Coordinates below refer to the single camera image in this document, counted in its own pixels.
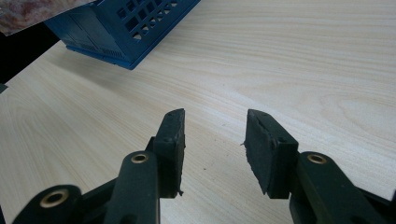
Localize magazine with dark space cover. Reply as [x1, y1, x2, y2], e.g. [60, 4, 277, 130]
[0, 0, 95, 37]

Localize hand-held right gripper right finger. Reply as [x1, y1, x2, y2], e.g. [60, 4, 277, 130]
[243, 108, 300, 200]

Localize blue plastic basket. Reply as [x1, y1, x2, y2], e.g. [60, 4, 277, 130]
[44, 0, 202, 71]

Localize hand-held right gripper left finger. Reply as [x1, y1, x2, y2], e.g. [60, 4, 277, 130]
[152, 107, 187, 200]

